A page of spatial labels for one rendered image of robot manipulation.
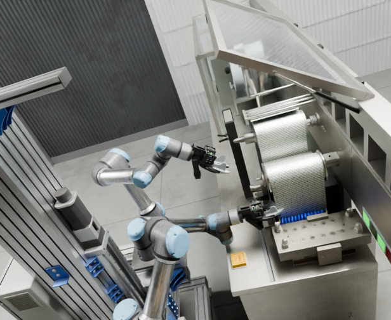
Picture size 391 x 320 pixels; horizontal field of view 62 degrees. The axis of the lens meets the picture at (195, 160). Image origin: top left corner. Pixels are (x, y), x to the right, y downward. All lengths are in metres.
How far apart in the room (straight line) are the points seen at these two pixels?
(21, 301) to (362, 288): 1.58
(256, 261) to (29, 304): 1.09
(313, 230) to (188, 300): 1.23
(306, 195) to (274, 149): 0.28
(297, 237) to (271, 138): 0.49
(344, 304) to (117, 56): 3.75
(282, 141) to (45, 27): 3.59
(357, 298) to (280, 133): 0.87
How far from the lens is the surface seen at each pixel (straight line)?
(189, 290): 2.55
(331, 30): 4.72
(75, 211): 1.48
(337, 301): 1.85
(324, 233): 1.60
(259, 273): 1.66
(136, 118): 4.83
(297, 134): 1.68
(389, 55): 5.21
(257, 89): 2.07
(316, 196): 1.63
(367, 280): 1.76
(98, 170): 1.70
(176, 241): 1.33
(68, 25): 4.55
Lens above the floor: 2.27
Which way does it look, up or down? 34 degrees down
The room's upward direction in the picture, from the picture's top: 20 degrees counter-clockwise
